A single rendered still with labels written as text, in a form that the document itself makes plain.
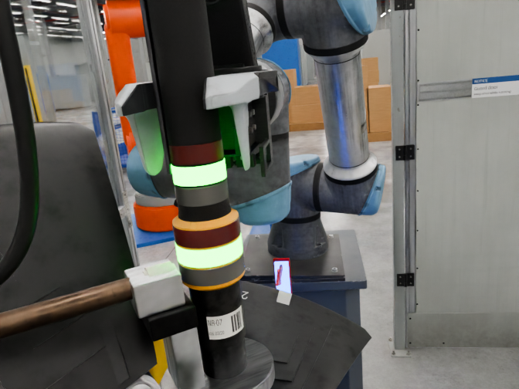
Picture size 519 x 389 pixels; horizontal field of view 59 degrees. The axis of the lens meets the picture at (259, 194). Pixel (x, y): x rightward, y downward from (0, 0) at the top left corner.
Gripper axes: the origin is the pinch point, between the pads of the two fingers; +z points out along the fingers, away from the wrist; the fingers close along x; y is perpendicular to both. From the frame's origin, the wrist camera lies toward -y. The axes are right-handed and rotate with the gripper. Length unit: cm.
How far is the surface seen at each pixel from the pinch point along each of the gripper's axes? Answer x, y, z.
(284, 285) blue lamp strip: -0.5, 31.3, -37.6
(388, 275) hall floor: -42, 143, -266
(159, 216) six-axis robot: 150, 123, -352
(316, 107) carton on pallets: 21, 91, -926
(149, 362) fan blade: 4.0, 17.3, -0.1
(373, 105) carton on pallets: -78, 78, -756
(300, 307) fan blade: -3.7, 28.2, -26.0
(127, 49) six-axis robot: 165, -25, -374
